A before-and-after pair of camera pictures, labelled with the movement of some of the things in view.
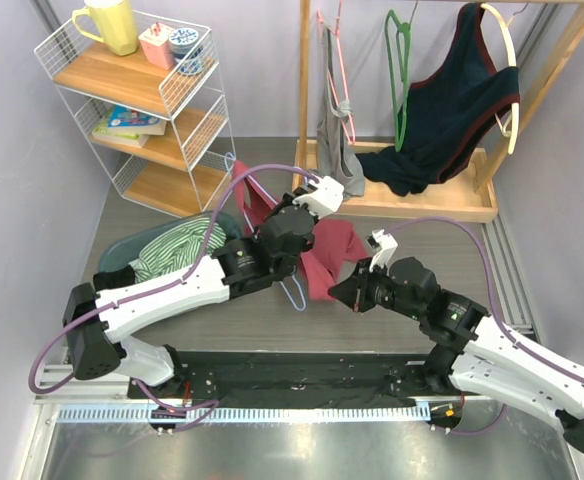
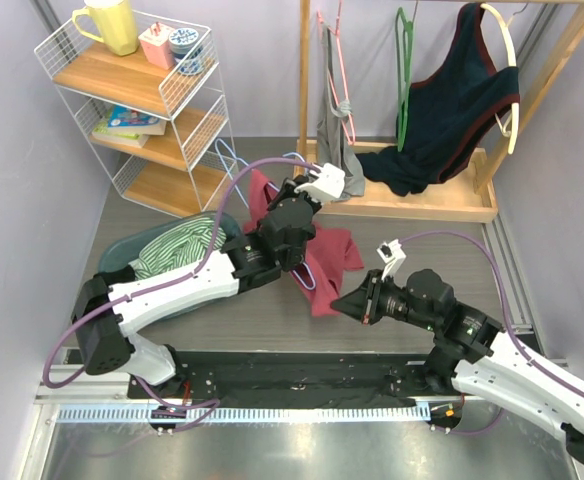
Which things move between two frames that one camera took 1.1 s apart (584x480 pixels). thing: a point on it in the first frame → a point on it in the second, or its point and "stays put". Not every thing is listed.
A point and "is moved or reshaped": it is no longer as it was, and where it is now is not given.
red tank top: x=332 y=243 is moved or reshaped
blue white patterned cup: x=184 y=43 stays put
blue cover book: x=126 y=120 stays put
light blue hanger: x=298 y=308 → x=222 y=147
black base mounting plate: x=246 y=380 stays put
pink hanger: x=344 y=75 stays put
